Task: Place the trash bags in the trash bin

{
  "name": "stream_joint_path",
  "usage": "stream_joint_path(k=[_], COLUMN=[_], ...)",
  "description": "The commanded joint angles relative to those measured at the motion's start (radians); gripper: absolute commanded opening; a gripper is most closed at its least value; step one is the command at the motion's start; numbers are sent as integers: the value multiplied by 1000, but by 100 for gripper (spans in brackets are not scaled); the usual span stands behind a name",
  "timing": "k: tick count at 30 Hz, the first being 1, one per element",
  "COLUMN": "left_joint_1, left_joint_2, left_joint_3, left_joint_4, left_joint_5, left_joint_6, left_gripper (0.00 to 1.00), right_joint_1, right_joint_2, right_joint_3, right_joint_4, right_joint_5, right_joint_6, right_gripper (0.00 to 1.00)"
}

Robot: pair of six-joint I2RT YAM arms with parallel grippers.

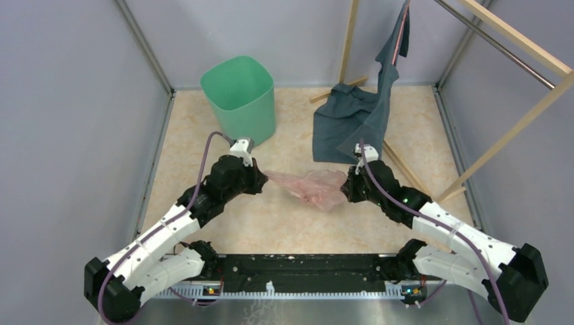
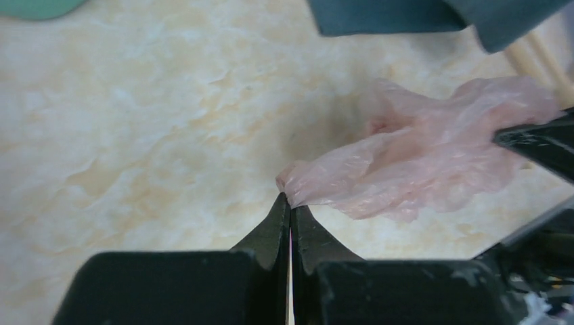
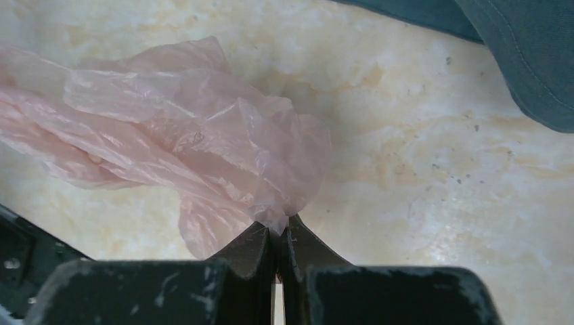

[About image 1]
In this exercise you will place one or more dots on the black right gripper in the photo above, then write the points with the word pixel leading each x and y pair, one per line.
pixel 348 187

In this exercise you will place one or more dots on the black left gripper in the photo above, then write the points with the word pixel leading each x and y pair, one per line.
pixel 258 179

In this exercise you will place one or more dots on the pink translucent trash bag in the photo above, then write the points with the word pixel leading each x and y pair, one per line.
pixel 317 188

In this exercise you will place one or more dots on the green plastic trash bin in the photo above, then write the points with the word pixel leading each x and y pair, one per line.
pixel 241 93

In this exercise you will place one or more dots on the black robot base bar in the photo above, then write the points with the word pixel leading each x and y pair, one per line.
pixel 300 273

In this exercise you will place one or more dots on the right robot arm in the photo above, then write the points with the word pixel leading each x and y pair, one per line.
pixel 511 278

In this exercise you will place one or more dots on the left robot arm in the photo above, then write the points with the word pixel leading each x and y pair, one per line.
pixel 119 286

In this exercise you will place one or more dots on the dark blue-grey cloth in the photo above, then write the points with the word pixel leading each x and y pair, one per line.
pixel 351 114

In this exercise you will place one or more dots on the metal rod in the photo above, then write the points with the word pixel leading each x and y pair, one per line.
pixel 498 46

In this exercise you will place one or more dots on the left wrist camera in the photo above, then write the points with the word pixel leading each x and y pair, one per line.
pixel 242 149

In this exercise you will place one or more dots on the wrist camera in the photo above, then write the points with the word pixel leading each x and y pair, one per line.
pixel 365 154
pixel 242 149

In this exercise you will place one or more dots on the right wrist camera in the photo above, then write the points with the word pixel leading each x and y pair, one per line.
pixel 365 154

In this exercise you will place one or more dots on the white cable duct strip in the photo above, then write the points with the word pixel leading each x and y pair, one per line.
pixel 198 292

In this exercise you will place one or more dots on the wooden drying rack frame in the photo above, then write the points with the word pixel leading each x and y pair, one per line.
pixel 484 96

